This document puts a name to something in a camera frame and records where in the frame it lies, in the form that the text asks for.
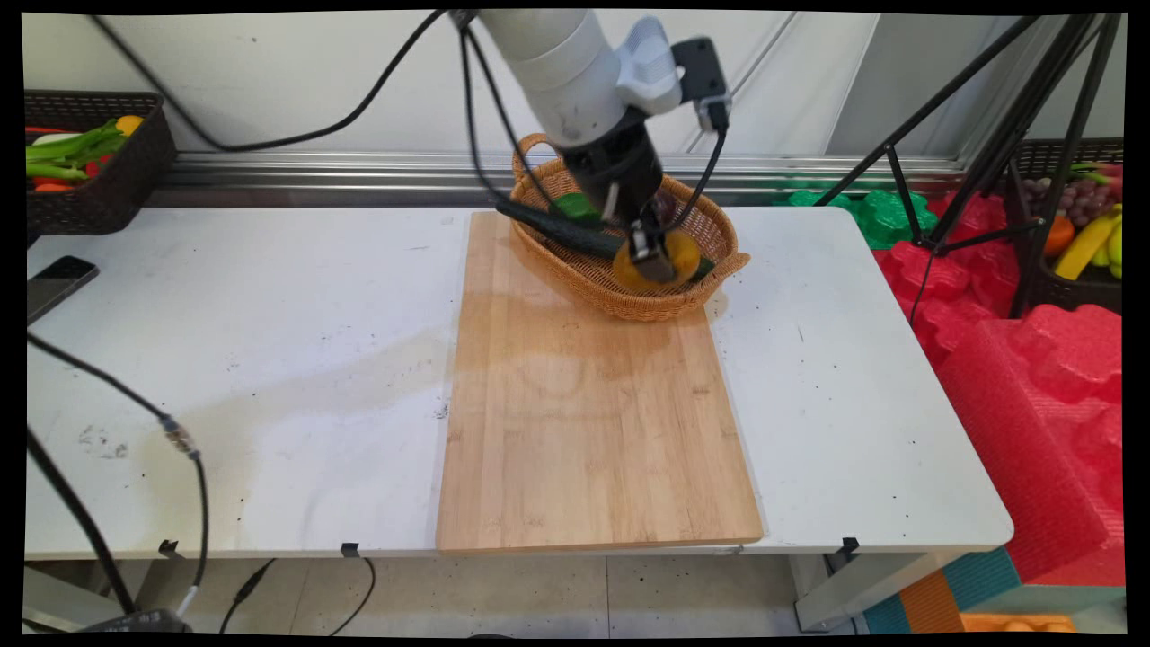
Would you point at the teal and orange floor mat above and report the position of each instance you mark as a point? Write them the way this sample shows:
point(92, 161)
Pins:
point(934, 602)

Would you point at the green leafy toy vegetable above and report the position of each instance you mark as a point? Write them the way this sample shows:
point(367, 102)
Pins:
point(72, 151)

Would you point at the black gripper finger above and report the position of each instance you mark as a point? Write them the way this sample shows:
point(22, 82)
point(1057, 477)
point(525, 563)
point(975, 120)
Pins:
point(660, 265)
point(640, 243)

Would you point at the light green toy fruit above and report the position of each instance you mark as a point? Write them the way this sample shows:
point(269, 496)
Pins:
point(1114, 247)

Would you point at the white ribbed camera bracket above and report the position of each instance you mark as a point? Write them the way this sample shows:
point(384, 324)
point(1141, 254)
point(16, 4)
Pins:
point(647, 67)

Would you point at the yellow toy banana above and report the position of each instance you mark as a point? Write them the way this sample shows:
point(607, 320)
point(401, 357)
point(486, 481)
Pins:
point(1083, 247)

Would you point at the yellow orange fruit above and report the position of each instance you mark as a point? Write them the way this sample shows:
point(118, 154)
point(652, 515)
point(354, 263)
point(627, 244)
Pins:
point(687, 256)

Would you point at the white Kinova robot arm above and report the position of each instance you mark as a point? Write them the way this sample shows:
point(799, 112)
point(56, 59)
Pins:
point(566, 72)

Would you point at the purple onion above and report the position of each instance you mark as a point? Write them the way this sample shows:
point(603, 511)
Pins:
point(667, 208)

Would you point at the aluminium wall rail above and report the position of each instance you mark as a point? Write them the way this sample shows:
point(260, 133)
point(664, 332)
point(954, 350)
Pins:
point(359, 166)

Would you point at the orange toy fruit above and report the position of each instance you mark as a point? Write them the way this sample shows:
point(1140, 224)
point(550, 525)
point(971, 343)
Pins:
point(1060, 237)

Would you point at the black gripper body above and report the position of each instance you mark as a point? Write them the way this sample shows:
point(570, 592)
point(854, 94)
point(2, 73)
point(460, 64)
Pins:
point(615, 175)

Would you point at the black plastic basket with vegetables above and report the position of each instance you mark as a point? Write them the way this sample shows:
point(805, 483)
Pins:
point(126, 193)

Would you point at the dark green cucumber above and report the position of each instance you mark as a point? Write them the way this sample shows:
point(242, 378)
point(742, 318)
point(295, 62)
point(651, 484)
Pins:
point(566, 232)

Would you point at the white table leg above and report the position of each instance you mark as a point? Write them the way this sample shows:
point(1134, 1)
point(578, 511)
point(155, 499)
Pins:
point(853, 593)

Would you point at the green bell pepper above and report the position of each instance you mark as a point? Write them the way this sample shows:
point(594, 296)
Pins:
point(575, 207)

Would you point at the black smartphone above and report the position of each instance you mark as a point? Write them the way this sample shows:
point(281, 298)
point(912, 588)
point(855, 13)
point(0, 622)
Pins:
point(58, 283)

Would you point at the wooden cutting board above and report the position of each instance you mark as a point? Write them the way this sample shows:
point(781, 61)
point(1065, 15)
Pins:
point(593, 431)

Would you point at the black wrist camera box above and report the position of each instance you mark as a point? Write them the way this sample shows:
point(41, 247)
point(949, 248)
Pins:
point(701, 76)

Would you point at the black tripod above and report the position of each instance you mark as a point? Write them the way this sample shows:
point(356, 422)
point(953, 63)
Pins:
point(1006, 153)

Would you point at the purple toy grapes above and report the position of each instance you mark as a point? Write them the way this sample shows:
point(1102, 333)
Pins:
point(1078, 199)

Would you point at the red foam puzzle mat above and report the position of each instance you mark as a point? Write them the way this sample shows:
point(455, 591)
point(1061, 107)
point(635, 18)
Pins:
point(943, 288)

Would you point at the black plastic basket with fruit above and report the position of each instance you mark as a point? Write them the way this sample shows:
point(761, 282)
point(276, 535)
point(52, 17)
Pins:
point(1069, 292)

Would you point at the small yellow toy pepper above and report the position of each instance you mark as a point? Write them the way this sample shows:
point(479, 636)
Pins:
point(130, 124)

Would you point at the green foam puzzle mat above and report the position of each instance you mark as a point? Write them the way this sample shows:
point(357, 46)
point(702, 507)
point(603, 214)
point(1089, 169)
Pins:
point(885, 220)

